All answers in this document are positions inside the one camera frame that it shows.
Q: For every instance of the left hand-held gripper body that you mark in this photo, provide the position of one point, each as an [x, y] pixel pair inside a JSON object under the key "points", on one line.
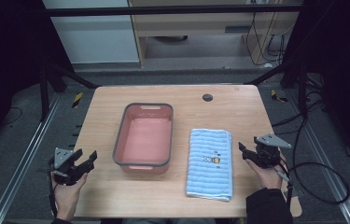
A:
{"points": [[63, 165]]}

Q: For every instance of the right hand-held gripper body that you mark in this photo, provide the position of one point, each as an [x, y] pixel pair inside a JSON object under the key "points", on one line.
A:
{"points": [[268, 151]]}

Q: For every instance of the blue striped towel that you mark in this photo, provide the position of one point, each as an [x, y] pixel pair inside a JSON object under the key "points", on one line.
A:
{"points": [[210, 164]]}

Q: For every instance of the pink plastic basin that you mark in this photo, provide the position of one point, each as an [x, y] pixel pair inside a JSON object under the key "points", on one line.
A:
{"points": [[144, 137]]}

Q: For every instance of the person's right hand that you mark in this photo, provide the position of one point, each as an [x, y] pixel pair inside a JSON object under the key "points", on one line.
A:
{"points": [[266, 175]]}

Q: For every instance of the person's left hand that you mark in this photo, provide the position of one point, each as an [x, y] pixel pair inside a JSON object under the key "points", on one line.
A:
{"points": [[67, 196]]}

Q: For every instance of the yellow black striped tape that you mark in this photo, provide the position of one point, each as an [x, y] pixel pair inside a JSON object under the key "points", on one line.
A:
{"points": [[77, 100], [277, 96]]}

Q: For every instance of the person's right black sleeve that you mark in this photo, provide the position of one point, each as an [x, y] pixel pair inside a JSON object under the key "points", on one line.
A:
{"points": [[267, 207]]}

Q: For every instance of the person's black sleeve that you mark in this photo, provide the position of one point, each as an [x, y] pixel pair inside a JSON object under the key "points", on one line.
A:
{"points": [[61, 221], [267, 207]]}

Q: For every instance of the person's left black sleeve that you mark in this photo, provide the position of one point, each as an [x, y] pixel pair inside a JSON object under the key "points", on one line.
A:
{"points": [[61, 221]]}

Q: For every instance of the black metal stand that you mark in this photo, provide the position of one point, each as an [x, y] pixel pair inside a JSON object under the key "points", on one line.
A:
{"points": [[54, 81], [291, 77]]}

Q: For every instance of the white cabinet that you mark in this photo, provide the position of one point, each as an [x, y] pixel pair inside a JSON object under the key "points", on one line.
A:
{"points": [[95, 34]]}

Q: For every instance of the light wooden desk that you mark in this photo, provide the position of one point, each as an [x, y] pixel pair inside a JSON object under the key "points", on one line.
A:
{"points": [[207, 28]]}

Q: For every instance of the aluminium floor rail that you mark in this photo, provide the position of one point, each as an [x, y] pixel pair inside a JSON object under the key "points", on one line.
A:
{"points": [[325, 155], [23, 155]]}

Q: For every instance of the black metal frame bar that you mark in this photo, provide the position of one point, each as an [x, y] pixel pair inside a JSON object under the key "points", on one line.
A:
{"points": [[169, 10]]}

